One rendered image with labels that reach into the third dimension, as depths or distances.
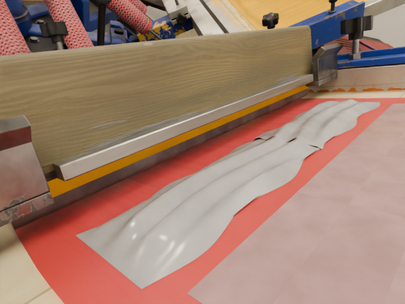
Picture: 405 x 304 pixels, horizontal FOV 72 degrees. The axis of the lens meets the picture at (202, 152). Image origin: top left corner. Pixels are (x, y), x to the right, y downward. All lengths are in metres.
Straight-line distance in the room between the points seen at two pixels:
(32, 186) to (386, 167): 0.22
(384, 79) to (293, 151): 0.28
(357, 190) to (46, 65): 0.20
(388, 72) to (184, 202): 0.38
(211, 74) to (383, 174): 0.16
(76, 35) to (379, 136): 0.57
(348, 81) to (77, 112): 0.41
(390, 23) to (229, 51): 2.01
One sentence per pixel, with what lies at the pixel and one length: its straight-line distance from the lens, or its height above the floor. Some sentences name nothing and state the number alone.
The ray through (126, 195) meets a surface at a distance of 0.22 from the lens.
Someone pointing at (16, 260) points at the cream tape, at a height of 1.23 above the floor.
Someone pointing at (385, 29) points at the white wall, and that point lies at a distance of 2.28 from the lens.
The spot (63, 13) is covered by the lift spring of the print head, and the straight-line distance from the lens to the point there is 0.69.
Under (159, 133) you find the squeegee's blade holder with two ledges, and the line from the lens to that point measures 0.22.
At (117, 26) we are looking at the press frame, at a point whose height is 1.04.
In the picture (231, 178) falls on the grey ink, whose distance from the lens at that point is 0.19.
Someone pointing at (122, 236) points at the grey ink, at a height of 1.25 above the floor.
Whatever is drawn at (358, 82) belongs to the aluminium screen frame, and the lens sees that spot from 0.50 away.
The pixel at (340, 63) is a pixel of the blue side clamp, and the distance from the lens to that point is 0.50.
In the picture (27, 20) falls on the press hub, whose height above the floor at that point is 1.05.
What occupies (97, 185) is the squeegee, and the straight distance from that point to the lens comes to 0.22.
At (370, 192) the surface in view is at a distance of 0.19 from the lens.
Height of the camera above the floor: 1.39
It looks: 40 degrees down
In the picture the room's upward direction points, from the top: 19 degrees clockwise
